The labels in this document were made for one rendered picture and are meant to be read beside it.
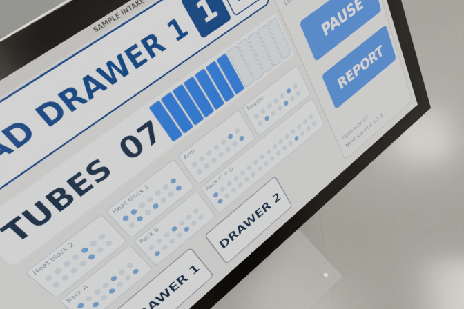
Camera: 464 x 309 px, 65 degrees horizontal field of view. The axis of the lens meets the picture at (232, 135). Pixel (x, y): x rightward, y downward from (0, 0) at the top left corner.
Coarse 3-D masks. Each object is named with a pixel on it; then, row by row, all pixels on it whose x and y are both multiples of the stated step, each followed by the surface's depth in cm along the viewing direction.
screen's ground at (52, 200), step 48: (144, 0) 28; (288, 0) 33; (384, 0) 39; (336, 48) 37; (0, 96) 25; (144, 96) 30; (240, 96) 34; (384, 96) 42; (96, 144) 29; (336, 144) 40; (0, 192) 27; (48, 192) 28; (96, 192) 30; (288, 192) 39; (0, 240) 27; (48, 240) 29; (192, 240) 35; (0, 288) 28
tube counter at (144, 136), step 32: (256, 32) 33; (224, 64) 32; (256, 64) 34; (160, 96) 30; (192, 96) 31; (224, 96) 33; (128, 128) 30; (160, 128) 31; (192, 128) 32; (128, 160) 30
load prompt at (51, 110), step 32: (160, 0) 28; (192, 0) 30; (224, 0) 31; (256, 0) 32; (128, 32) 28; (160, 32) 29; (192, 32) 30; (224, 32) 31; (64, 64) 26; (96, 64) 27; (128, 64) 28; (160, 64) 30; (32, 96) 26; (64, 96) 27; (96, 96) 28; (128, 96) 29; (0, 128) 26; (32, 128) 27; (64, 128) 27; (0, 160) 26; (32, 160) 27
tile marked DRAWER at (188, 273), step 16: (192, 256) 35; (160, 272) 34; (176, 272) 35; (192, 272) 36; (208, 272) 37; (144, 288) 34; (160, 288) 35; (176, 288) 35; (192, 288) 36; (128, 304) 33; (144, 304) 34; (160, 304) 35; (176, 304) 36
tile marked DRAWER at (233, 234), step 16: (256, 192) 37; (272, 192) 38; (240, 208) 37; (256, 208) 37; (272, 208) 38; (288, 208) 39; (224, 224) 36; (240, 224) 37; (256, 224) 38; (272, 224) 39; (208, 240) 36; (224, 240) 37; (240, 240) 37; (224, 256) 37
